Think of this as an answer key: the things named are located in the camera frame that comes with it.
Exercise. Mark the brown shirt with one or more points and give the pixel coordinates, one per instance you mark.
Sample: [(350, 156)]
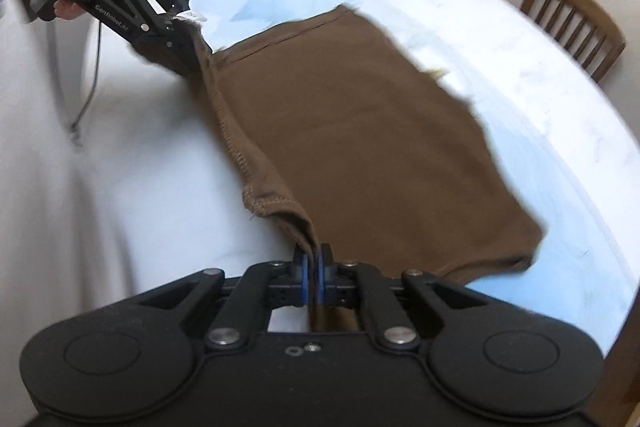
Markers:
[(360, 132)]

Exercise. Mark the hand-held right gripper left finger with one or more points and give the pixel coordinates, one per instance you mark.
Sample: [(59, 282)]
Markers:
[(300, 279)]

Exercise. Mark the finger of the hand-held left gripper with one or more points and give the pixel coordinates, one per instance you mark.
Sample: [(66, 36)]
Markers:
[(172, 52), (185, 34)]

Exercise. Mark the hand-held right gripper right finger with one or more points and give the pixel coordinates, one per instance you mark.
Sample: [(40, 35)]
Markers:
[(321, 279)]

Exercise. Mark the table with white-blue cloth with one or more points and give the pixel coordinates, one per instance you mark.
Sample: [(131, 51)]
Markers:
[(150, 187)]

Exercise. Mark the wooden chair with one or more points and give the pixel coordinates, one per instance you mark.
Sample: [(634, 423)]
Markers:
[(570, 22)]

